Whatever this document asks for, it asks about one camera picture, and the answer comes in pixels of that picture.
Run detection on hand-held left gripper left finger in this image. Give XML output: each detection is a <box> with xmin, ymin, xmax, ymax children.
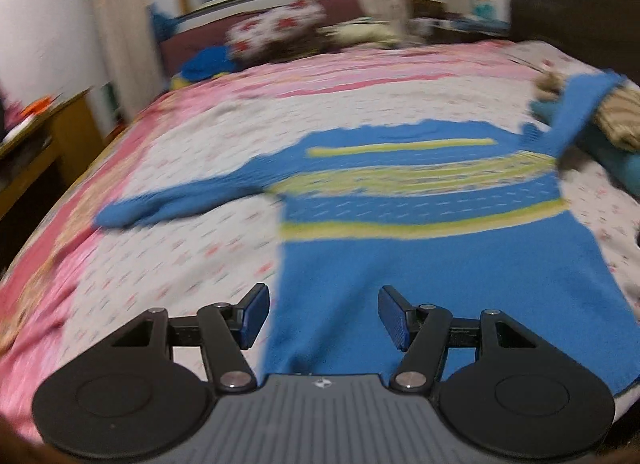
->
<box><xmin>110</xmin><ymin>283</ymin><xmax>271</xmax><ymax>393</ymax></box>

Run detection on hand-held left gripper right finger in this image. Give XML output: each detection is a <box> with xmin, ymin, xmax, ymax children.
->
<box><xmin>377</xmin><ymin>285</ymin><xmax>543</xmax><ymax>393</ymax></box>

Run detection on blue yellow striped knit sweater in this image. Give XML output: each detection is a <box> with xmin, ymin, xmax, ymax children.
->
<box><xmin>95</xmin><ymin>71</ymin><xmax>640</xmax><ymax>399</ymax></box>

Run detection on pink white floral bed sheet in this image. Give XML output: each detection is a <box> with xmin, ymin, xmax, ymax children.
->
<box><xmin>0</xmin><ymin>38</ymin><xmax>640</xmax><ymax>445</ymax></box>

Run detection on yellow wooden cabinet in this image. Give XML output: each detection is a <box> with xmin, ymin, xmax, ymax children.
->
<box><xmin>0</xmin><ymin>88</ymin><xmax>108</xmax><ymax>225</ymax></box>

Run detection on blue yellow cloth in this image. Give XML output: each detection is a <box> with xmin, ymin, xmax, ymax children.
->
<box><xmin>172</xmin><ymin>46</ymin><xmax>240</xmax><ymax>91</ymax></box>

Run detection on beige knit garment pile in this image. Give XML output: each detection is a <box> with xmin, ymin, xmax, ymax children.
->
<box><xmin>529</xmin><ymin>98</ymin><xmax>640</xmax><ymax>187</ymax></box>

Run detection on maroon headboard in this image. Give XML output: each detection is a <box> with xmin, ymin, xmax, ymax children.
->
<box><xmin>159</xmin><ymin>0</ymin><xmax>368</xmax><ymax>81</ymax></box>

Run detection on beige fluffy cloth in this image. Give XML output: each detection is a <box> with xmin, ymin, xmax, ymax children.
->
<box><xmin>319</xmin><ymin>18</ymin><xmax>402</xmax><ymax>49</ymax></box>

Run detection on red white floral pillow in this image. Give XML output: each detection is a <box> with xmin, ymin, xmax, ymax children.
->
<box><xmin>225</xmin><ymin>0</ymin><xmax>328</xmax><ymax>62</ymax></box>

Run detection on dark wooden nightstand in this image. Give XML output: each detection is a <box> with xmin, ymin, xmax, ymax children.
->
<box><xmin>409</xmin><ymin>0</ymin><xmax>512</xmax><ymax>44</ymax></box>

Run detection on orange object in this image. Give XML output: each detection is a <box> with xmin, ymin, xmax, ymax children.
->
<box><xmin>20</xmin><ymin>95</ymin><xmax>57</xmax><ymax>118</ymax></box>

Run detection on beige striped cloth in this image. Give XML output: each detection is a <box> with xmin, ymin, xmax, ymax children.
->
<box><xmin>591</xmin><ymin>85</ymin><xmax>640</xmax><ymax>154</ymax></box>

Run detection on blue hanging cloth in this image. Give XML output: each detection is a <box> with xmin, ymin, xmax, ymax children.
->
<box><xmin>149</xmin><ymin>3</ymin><xmax>187</xmax><ymax>44</ymax></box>

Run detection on dark wooden headboard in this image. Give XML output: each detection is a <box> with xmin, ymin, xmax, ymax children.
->
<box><xmin>509</xmin><ymin>0</ymin><xmax>640</xmax><ymax>81</ymax></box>

